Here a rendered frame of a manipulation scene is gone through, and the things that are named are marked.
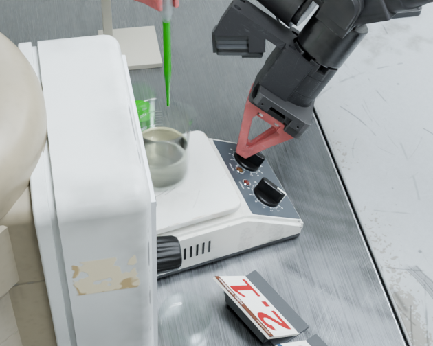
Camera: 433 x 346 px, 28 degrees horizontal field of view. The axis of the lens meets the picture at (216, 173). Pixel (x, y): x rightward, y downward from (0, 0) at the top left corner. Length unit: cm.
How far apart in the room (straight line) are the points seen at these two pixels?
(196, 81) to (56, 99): 90
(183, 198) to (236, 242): 8
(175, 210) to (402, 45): 50
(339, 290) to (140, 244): 71
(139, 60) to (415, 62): 38
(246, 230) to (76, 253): 68
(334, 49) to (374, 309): 28
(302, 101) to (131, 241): 68
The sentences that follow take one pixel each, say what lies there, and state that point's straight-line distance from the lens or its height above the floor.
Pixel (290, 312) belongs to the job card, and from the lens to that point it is 93.
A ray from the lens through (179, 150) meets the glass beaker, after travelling 87.
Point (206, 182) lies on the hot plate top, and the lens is 92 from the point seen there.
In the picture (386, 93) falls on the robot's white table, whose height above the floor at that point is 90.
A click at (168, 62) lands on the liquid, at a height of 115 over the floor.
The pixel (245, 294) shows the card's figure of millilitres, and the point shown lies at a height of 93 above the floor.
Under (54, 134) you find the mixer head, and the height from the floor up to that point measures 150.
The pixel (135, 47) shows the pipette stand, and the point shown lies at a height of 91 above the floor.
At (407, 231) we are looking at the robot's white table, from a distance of 103.
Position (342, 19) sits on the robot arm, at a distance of 85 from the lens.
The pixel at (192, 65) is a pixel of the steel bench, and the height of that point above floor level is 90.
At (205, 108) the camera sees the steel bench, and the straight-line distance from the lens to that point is 113.
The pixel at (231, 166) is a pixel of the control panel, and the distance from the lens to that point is 97.
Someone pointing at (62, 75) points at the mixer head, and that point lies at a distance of 28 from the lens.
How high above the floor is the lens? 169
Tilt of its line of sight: 49 degrees down
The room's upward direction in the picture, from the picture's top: 4 degrees clockwise
